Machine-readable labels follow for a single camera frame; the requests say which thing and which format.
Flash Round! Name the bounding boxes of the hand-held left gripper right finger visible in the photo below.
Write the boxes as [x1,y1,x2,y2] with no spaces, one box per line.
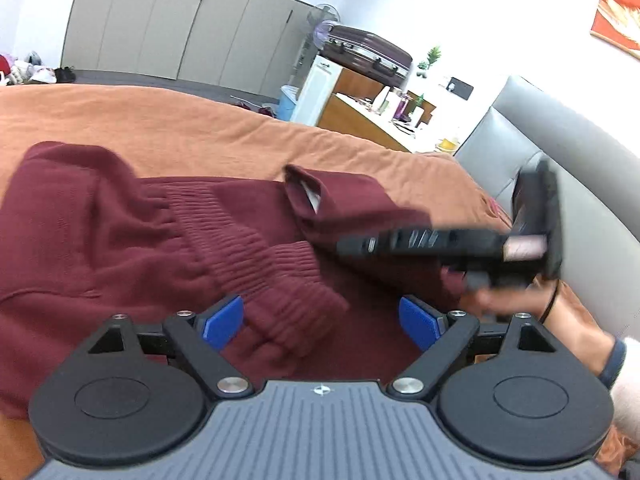
[386,296,562,402]

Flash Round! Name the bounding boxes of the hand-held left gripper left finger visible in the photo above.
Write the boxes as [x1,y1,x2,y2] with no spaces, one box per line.
[82,296,255,402]

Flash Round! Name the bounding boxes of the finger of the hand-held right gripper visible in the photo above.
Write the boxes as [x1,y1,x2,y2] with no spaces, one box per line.
[336,227,509,266]

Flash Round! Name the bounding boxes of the maroon pants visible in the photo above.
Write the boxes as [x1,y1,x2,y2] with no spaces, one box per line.
[0,141,501,421]

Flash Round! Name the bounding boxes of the person's right forearm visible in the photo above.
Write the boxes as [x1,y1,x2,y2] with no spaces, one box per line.
[542,280,640,431]

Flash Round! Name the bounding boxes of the person's right hand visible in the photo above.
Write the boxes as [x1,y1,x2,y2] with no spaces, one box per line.
[457,280,555,317]

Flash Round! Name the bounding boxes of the grey padded headboard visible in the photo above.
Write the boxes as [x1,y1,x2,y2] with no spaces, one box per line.
[455,75,640,341]

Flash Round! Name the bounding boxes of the wooden dresser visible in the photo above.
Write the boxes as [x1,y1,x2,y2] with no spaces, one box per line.
[317,67,461,154]

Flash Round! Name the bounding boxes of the tall green potted plant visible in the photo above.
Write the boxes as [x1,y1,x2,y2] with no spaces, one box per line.
[424,46,443,79]

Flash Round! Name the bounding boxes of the white cabinet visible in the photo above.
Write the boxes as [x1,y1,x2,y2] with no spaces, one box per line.
[291,55,344,128]

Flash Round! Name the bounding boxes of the blue plastic bin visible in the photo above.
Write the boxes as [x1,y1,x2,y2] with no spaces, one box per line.
[276,85,300,122]

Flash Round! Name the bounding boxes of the dark purple suitcase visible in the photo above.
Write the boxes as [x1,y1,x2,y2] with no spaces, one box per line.
[320,25,414,89]

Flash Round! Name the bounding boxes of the orange bed sheet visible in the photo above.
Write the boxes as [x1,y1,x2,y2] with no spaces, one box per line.
[0,82,640,480]

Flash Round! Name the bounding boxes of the standing fan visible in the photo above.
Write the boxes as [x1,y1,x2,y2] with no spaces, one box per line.
[295,4,342,91]

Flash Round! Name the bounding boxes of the beige built-in wardrobe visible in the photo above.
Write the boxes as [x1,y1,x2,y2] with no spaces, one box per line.
[61,0,331,98]

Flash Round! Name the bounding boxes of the pile of clothes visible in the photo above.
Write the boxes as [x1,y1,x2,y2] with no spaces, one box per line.
[0,51,57,86]

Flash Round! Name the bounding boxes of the black hair tie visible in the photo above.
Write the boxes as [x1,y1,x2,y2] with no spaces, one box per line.
[539,279,561,322]

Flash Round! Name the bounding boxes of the black wall outlet panel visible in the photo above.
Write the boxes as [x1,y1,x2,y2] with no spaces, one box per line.
[445,76,474,101]

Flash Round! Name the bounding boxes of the orange wall picture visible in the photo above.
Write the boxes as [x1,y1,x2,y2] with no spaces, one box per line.
[590,0,640,56]

